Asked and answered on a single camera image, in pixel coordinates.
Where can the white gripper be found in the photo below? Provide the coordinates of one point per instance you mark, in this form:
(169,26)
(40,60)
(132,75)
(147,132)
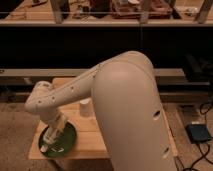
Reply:
(56,124)

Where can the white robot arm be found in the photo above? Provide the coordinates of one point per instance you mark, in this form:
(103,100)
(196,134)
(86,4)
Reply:
(127,107)

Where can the green ceramic bowl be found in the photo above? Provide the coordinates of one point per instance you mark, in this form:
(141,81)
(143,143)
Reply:
(64,144)

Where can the white paper cup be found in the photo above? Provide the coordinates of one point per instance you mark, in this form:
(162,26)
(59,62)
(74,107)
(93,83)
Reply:
(85,108)

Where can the wooden table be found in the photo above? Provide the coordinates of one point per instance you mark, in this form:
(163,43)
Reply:
(89,144)

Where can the long background workbench shelf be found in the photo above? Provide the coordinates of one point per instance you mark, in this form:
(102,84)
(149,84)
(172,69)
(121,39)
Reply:
(107,13)

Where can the black foot pedal box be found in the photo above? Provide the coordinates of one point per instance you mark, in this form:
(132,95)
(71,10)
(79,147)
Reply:
(198,133)

